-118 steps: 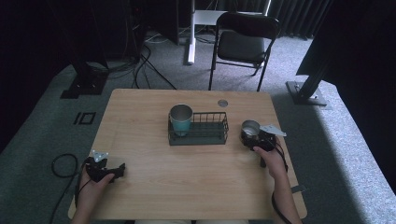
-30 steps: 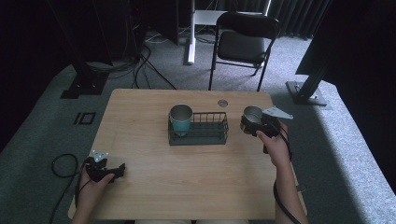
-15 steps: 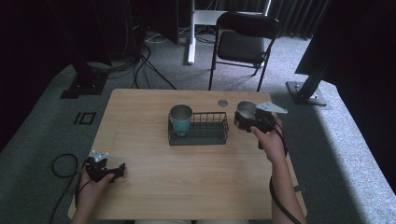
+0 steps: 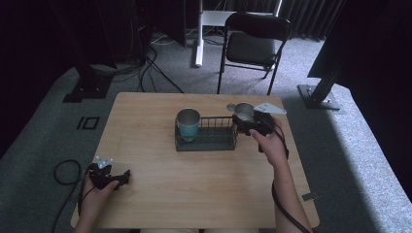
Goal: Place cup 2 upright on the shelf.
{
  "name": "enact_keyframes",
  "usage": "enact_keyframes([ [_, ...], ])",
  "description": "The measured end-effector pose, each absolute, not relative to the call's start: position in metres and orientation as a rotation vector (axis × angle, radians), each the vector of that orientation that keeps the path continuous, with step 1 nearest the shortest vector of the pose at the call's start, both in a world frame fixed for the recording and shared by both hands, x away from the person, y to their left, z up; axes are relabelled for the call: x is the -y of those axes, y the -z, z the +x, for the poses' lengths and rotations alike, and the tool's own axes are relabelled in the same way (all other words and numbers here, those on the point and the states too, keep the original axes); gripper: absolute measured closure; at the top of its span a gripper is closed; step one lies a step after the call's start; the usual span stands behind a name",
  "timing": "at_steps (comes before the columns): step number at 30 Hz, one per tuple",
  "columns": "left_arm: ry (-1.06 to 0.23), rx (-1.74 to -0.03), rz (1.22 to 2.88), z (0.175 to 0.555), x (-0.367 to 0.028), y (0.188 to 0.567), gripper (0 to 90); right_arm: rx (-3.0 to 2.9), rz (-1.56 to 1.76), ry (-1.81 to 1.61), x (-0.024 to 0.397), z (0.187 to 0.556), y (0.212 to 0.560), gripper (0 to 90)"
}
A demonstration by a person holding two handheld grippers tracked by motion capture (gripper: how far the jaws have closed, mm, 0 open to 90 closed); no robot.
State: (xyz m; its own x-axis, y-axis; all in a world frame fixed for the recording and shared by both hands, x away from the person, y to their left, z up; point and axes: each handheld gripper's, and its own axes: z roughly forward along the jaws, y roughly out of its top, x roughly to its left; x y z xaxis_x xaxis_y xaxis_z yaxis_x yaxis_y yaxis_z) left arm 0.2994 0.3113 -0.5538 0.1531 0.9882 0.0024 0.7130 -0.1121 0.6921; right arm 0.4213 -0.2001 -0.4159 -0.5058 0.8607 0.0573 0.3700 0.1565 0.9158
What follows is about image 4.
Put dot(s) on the dark pleated curtain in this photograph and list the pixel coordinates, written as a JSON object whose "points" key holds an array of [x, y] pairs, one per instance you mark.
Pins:
{"points": [[307, 16]]}

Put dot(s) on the black folding chair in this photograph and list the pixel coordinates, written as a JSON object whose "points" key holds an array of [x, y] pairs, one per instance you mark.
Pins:
{"points": [[251, 48]]}

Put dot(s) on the teal metal cup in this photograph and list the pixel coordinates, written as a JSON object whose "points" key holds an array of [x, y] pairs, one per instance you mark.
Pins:
{"points": [[188, 129]]}

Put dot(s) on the person's left hand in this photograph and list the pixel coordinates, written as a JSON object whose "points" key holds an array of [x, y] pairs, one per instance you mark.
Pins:
{"points": [[94, 202]]}

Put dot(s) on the black metal stand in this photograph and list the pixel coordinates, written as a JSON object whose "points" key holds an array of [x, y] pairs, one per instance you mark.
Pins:
{"points": [[319, 97], [89, 85]]}

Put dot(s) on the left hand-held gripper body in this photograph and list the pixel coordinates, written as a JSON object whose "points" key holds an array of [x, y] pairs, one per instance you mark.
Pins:
{"points": [[102, 178]]}

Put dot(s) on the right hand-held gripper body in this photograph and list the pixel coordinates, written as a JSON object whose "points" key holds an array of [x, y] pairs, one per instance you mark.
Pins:
{"points": [[264, 124]]}

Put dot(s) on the person's right hand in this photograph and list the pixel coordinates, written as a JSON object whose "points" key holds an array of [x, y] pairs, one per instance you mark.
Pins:
{"points": [[275, 149]]}

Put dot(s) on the silver metal cup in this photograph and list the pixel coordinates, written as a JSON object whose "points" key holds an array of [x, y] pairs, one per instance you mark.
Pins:
{"points": [[244, 111]]}

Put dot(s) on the grey tape piece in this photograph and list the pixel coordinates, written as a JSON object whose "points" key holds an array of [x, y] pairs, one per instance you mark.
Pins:
{"points": [[310, 196]]}

